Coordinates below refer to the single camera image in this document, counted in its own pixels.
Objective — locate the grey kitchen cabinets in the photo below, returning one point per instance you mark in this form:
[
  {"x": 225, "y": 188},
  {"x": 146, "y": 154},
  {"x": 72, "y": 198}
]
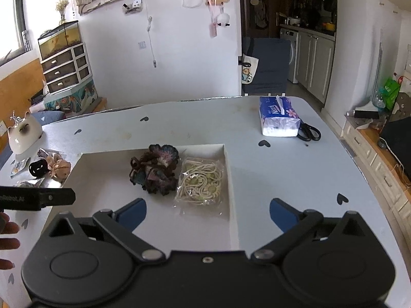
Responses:
[{"x": 316, "y": 61}]

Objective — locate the dried flowers in vase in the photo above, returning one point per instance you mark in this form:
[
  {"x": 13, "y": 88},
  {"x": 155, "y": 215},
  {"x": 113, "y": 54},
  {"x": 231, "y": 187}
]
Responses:
[{"x": 62, "y": 6}]

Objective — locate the white wall socket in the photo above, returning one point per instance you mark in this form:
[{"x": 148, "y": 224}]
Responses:
[{"x": 142, "y": 44}]

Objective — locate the beige television cabinet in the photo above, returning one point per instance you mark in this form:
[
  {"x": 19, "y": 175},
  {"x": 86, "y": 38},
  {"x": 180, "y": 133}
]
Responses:
[{"x": 372, "y": 154}]

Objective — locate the plastic drawer cabinet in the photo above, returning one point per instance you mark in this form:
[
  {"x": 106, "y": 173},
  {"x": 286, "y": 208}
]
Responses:
[{"x": 61, "y": 70}]

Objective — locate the washing machine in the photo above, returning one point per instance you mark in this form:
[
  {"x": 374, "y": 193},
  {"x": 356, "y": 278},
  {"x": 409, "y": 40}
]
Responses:
[{"x": 290, "y": 54}]

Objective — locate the yellow pot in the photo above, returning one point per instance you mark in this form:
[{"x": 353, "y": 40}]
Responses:
[{"x": 327, "y": 25}]

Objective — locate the window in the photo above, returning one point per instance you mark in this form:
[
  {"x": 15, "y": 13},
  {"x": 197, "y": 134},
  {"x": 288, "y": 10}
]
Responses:
[{"x": 9, "y": 22}]

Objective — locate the glass fish tank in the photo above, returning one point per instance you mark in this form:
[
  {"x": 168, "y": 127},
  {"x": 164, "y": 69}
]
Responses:
[{"x": 57, "y": 43}]

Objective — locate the person's left hand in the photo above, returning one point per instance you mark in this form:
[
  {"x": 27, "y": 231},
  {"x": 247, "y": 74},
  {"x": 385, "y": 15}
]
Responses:
[{"x": 9, "y": 243}]

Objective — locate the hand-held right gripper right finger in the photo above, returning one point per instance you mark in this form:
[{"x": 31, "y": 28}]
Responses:
[{"x": 283, "y": 215}]

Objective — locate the clear wall organizer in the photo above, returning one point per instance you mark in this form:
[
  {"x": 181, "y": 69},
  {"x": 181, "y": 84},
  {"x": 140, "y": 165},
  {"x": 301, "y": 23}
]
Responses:
[{"x": 132, "y": 6}]

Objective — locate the clear plastic bottle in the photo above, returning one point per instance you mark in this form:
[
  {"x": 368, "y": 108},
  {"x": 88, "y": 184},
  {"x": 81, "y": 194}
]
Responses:
[{"x": 379, "y": 99}]

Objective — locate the clear packet dark contents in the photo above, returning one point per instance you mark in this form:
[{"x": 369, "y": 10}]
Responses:
[{"x": 45, "y": 152}]

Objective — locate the green plastic bag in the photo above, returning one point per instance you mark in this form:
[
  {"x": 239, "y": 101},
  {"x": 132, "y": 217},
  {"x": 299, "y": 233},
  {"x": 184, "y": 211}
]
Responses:
[{"x": 392, "y": 91}]

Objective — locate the shallow white tray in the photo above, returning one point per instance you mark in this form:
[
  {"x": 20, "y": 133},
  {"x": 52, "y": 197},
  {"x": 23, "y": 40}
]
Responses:
[{"x": 106, "y": 173}]

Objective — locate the teal floral cloth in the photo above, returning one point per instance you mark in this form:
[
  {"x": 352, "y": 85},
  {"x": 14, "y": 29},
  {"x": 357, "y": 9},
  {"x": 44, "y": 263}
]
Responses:
[{"x": 80, "y": 98}]

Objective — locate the black hair clip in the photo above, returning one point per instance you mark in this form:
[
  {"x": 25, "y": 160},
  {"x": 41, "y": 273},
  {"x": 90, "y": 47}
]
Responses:
[{"x": 33, "y": 170}]

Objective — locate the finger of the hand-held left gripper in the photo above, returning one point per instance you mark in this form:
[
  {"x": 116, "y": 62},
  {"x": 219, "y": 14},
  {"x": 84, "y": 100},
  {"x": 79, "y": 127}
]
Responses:
[{"x": 54, "y": 196}]

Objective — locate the white plush toy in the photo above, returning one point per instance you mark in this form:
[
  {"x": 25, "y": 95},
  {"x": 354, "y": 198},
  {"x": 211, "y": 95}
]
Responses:
[{"x": 223, "y": 19}]

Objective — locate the beige scrunchie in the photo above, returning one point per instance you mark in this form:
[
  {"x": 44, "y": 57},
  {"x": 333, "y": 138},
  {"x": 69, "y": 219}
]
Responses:
[{"x": 59, "y": 166}]

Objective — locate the black television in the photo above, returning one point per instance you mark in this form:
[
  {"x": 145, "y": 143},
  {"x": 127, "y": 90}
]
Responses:
[{"x": 398, "y": 134}]

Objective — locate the dark crinkled packet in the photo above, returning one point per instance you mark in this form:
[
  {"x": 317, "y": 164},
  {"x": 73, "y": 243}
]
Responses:
[{"x": 29, "y": 184}]

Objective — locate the white printed tote bag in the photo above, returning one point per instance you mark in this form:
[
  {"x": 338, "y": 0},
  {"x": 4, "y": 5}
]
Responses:
[{"x": 249, "y": 69}]

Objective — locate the dark blue sofa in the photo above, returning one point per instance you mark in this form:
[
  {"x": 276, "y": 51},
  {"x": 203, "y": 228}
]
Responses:
[{"x": 271, "y": 64}]

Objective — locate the white cat figurine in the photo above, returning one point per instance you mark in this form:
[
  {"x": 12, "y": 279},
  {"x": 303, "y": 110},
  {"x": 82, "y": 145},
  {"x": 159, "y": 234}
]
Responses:
[{"x": 24, "y": 134}]

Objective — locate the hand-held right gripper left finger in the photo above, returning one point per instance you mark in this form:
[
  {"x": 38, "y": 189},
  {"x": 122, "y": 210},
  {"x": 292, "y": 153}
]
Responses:
[{"x": 133, "y": 214}]

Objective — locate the black scissors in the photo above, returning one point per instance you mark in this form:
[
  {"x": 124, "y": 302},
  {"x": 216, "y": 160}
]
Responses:
[{"x": 307, "y": 127}]

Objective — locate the orange wooden panel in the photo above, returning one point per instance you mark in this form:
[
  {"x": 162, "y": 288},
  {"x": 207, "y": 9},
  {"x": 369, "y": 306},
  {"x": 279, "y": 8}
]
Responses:
[{"x": 19, "y": 83}]

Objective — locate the white hanging bib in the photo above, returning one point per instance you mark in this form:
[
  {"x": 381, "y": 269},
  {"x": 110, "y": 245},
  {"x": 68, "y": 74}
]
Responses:
[{"x": 191, "y": 0}]

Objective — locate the small black device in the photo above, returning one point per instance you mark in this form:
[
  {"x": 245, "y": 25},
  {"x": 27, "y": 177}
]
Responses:
[{"x": 38, "y": 96}]

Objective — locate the blue tissue pack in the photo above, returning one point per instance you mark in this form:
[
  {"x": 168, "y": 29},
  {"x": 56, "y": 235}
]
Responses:
[{"x": 277, "y": 118}]

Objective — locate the blue pillow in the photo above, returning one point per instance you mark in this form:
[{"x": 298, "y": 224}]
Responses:
[{"x": 48, "y": 117}]

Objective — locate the dark floral scrunchie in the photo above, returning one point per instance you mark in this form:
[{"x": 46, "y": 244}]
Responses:
[{"x": 154, "y": 170}]

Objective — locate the silver metal ornament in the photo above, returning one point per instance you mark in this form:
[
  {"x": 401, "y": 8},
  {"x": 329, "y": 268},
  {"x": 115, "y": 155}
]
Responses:
[{"x": 14, "y": 117}]

